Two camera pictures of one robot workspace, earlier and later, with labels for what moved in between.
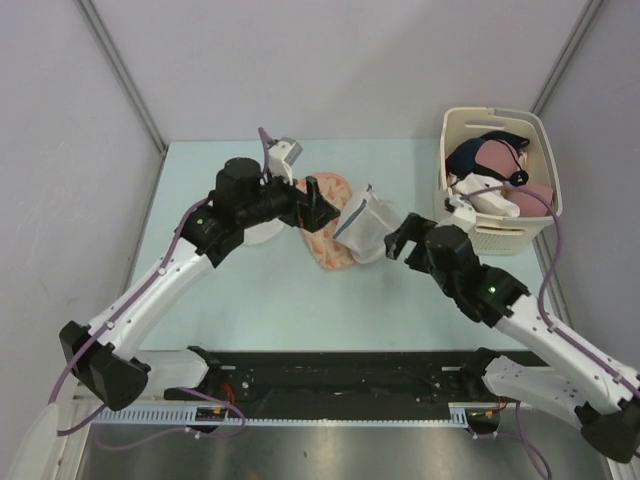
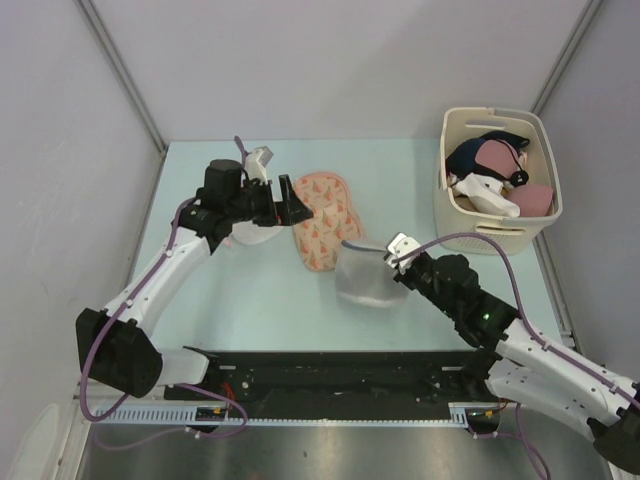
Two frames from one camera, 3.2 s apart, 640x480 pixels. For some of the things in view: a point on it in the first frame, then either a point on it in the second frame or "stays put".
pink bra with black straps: x=500 y=161 stays put
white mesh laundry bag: x=364 y=225 to x=364 y=277
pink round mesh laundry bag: x=260 y=232 stays put
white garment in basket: x=493 y=203 stays put
